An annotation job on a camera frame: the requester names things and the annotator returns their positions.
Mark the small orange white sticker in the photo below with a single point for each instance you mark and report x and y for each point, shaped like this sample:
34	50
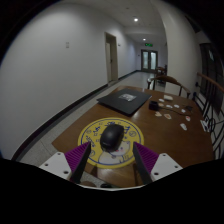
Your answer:
161	104

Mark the white side door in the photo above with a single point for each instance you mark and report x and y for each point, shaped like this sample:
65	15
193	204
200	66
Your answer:
112	58

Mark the red white sticker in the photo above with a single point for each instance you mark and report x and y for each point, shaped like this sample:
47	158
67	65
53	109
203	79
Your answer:
188	118

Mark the dark framed window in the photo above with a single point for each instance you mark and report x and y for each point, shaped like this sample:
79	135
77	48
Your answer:
213	73

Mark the green exit sign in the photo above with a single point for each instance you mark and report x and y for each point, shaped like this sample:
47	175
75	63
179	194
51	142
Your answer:
148	44

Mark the round yellow cartoon mouse pad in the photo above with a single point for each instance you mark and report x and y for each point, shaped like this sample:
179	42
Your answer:
90	133

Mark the black railing with wooden handrail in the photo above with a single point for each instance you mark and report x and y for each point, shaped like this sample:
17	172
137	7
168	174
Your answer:
213	110

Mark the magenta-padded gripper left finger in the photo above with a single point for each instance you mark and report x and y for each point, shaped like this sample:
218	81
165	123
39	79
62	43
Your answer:
61	163

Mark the small beige sticker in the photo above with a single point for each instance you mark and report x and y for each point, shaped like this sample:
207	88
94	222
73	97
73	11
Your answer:
158	114

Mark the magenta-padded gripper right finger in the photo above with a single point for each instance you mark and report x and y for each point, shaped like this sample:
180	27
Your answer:
160	164

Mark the round ceiling light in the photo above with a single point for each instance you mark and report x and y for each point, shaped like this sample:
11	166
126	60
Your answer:
135	19
144	39

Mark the small white box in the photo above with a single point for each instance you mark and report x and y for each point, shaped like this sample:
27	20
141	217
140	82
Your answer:
168	97

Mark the white cartoon sticker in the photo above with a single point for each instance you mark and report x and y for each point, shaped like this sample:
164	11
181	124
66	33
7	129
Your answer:
183	126

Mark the small black box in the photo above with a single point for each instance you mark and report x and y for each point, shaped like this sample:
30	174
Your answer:
153	105

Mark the glass double door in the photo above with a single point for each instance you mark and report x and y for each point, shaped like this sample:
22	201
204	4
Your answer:
149	60

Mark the white wall switch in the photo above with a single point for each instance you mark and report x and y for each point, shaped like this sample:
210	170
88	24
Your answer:
67	44

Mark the wooden armchair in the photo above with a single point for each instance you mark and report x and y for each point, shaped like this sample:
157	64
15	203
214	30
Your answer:
170	80

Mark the black closed laptop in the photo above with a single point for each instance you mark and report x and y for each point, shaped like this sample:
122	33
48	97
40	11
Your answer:
125	100

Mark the black computer mouse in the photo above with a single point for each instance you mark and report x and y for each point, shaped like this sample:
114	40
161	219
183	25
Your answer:
111	137

